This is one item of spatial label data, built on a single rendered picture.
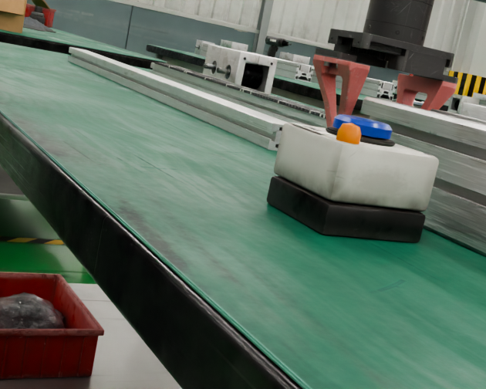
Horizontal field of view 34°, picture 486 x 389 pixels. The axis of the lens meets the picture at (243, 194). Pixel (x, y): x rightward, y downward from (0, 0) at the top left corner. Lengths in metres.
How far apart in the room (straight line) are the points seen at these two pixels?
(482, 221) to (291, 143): 0.14
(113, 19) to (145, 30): 0.53
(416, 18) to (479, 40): 8.11
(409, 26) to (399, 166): 0.24
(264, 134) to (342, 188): 0.41
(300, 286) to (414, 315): 0.05
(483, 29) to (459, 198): 8.30
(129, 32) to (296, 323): 11.92
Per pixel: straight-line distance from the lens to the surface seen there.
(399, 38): 0.72
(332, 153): 0.49
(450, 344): 0.35
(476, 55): 8.84
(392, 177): 0.51
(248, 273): 0.38
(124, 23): 12.18
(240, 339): 0.30
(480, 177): 0.56
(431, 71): 0.74
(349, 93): 0.70
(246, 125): 0.94
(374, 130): 0.52
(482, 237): 0.56
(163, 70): 1.74
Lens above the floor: 0.88
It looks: 10 degrees down
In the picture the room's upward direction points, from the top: 12 degrees clockwise
